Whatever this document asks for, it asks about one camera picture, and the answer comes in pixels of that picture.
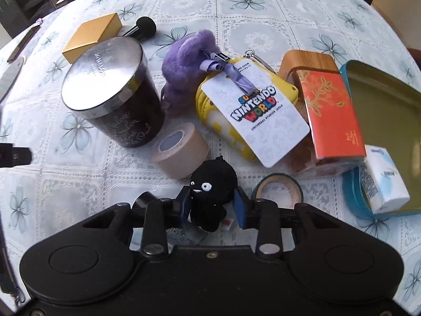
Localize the tan wooden furniture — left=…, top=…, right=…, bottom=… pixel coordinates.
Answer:
left=371, top=0, right=421, bottom=64

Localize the black makeup brush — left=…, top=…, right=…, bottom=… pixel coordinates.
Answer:
left=121, top=17, right=157, bottom=40

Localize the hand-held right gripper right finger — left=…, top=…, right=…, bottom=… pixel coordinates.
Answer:
left=232, top=186, right=333, bottom=257

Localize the beige tape roll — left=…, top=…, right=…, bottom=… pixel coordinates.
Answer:
left=151, top=122, right=210, bottom=180

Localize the dark candle jar silver lid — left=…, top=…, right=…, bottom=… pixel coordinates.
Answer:
left=61, top=37, right=166, bottom=149

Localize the teal metal tin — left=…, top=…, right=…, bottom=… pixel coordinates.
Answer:
left=339, top=60, right=421, bottom=220

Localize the dark smartphone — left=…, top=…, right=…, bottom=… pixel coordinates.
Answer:
left=7, top=24, right=42, bottom=63

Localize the grey perforated trivet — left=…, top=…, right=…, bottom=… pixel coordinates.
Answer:
left=0, top=56, right=26, bottom=103

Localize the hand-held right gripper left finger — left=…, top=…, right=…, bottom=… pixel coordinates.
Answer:
left=82, top=186, right=193, bottom=258

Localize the black strap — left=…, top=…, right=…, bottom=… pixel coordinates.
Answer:
left=0, top=233, right=24, bottom=307

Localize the white tissue packet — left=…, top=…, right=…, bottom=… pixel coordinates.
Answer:
left=360, top=145, right=411, bottom=214

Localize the green tape roll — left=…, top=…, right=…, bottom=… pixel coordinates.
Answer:
left=251, top=173, right=303, bottom=210

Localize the orange carton box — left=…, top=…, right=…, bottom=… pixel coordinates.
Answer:
left=278, top=50, right=341, bottom=174

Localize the dark cabinet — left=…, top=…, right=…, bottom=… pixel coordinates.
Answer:
left=0, top=0, right=77, bottom=37

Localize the white printed hang tag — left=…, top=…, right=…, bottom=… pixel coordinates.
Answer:
left=201, top=72, right=312, bottom=168

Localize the purple plush toy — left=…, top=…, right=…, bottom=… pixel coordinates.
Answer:
left=161, top=29, right=228, bottom=116

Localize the orange gold-patterned box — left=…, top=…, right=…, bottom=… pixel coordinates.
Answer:
left=298, top=69, right=367, bottom=166

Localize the yellow plush block pouch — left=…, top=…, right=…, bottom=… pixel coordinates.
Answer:
left=196, top=50, right=298, bottom=162

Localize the white floral tablecloth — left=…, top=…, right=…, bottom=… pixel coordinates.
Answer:
left=0, top=0, right=421, bottom=307

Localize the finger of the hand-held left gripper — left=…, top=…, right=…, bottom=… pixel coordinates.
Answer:
left=0, top=143, right=33, bottom=168

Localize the black plush toy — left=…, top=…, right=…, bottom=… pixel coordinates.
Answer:
left=191, top=160, right=238, bottom=233

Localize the gold cardboard box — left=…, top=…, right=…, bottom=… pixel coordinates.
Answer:
left=62, top=13, right=123, bottom=64

